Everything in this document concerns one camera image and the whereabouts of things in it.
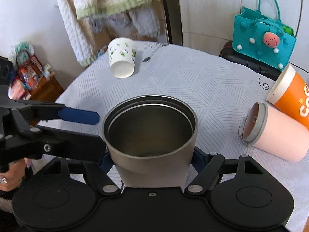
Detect white cable knit cardigan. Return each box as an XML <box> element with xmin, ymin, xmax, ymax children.
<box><xmin>57</xmin><ymin>0</ymin><xmax>97</xmax><ymax>67</ymax></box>

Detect white patterned tablecloth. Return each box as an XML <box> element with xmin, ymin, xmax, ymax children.
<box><xmin>57</xmin><ymin>41</ymin><xmax>308</xmax><ymax>231</ymax></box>

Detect beige steel tumbler cup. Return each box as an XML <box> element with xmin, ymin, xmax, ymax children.
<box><xmin>102</xmin><ymin>95</ymin><xmax>198</xmax><ymax>188</ymax></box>

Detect teal felt tote bag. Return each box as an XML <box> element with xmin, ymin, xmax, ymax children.
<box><xmin>232</xmin><ymin>0</ymin><xmax>296</xmax><ymax>71</ymax></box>

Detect white cactus paper cup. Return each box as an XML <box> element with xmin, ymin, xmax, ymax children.
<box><xmin>107</xmin><ymin>37</ymin><xmax>137</xmax><ymax>78</ymax></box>

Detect pink cup grey lid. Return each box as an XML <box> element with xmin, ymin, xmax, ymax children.
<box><xmin>241</xmin><ymin>102</ymin><xmax>308</xmax><ymax>162</ymax></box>

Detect black clothes rack pole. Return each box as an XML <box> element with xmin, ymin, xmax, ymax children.
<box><xmin>162</xmin><ymin>0</ymin><xmax>183</xmax><ymax>46</ymax></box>

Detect left hand painted nails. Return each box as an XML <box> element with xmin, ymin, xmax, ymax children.
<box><xmin>1</xmin><ymin>158</ymin><xmax>31</xmax><ymax>192</ymax></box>

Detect brown wooden side cabinet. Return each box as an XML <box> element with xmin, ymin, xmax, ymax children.
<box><xmin>30</xmin><ymin>75</ymin><xmax>64</xmax><ymax>102</ymax></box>

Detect orange paper cup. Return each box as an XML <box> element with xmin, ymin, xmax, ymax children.
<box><xmin>266</xmin><ymin>64</ymin><xmax>308</xmax><ymax>133</ymax></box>

